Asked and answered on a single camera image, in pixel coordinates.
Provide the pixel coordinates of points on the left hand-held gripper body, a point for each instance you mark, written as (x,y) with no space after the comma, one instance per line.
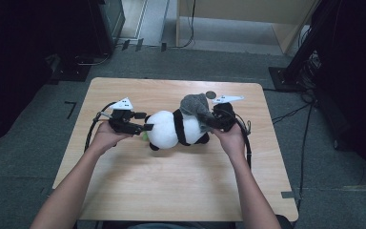
(120,119)

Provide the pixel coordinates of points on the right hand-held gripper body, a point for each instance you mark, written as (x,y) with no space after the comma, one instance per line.
(227,117)

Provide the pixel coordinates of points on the panda plush toy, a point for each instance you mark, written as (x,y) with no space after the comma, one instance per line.
(163,130)

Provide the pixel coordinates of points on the grey fluffy towel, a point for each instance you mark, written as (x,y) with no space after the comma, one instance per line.
(195,105)

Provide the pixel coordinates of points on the person's left hand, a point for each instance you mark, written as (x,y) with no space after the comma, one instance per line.
(105,138)

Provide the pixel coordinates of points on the person's right hand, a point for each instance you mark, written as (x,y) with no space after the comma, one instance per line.
(235,144)

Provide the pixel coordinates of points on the black tape floor mark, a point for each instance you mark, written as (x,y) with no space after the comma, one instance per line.
(72,108)

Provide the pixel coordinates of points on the black floor plate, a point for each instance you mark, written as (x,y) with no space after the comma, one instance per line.
(71,74)

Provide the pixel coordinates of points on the small black floor clip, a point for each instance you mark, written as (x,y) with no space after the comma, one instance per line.
(163,47)
(139,44)
(125,44)

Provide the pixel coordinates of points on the black metal stand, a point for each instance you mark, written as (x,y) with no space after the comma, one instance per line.
(286,78)

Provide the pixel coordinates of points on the dark glass-front cabinet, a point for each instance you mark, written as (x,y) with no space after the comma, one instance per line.
(108,22)

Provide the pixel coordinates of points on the person's clothing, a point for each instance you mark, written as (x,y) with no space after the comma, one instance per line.
(171,226)

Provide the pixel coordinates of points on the beige wooden cabinet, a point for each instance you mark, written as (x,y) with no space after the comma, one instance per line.
(235,9)

